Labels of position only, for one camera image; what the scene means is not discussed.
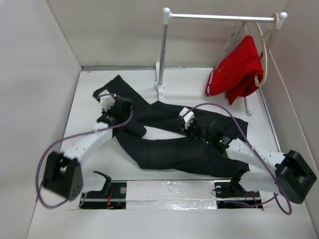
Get silver foil tape strip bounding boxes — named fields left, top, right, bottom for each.
left=126, top=180, right=217, bottom=211

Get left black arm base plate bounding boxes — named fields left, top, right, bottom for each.
left=79, top=181, right=127, bottom=210

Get cream wooden hanger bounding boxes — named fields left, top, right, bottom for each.
left=251, top=12, right=280, bottom=88

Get black denim trousers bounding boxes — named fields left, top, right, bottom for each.
left=93, top=75, right=249, bottom=177

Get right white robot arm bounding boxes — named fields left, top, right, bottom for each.
left=180, top=115, right=317, bottom=204

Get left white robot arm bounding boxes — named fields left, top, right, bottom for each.
left=42, top=94, right=133, bottom=201

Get white and silver clothes rack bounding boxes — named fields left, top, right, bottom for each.
left=155, top=7, right=288, bottom=102

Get grey metal trouser hanger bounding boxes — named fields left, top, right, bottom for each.
left=214, top=20, right=244, bottom=69

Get red garment with white stripes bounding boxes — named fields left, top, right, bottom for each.
left=205, top=35, right=264, bottom=105

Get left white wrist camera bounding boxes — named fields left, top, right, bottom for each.
left=98, top=90, right=116, bottom=112

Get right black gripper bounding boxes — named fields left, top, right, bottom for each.
left=180, top=119, right=211, bottom=144

